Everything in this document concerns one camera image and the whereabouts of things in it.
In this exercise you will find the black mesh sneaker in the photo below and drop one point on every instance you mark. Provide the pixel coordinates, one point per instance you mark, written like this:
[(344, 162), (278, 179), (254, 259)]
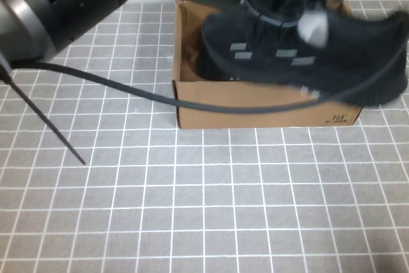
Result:
[(208, 69), (265, 39)]

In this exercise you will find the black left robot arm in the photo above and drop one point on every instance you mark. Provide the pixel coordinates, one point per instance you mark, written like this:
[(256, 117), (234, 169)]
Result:
[(64, 4)]

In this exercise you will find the white foam shoe stuffing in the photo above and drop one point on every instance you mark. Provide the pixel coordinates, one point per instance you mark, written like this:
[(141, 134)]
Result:
[(314, 28)]

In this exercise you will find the brown cardboard shoe box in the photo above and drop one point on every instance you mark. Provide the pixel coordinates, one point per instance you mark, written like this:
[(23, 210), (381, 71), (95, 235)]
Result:
[(255, 120)]

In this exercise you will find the grey grid pattern tablecloth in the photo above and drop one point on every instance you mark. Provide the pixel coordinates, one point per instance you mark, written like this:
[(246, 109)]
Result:
[(128, 206)]

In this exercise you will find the black zip tie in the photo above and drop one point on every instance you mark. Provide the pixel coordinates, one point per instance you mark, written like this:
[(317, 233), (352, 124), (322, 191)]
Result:
[(48, 119)]

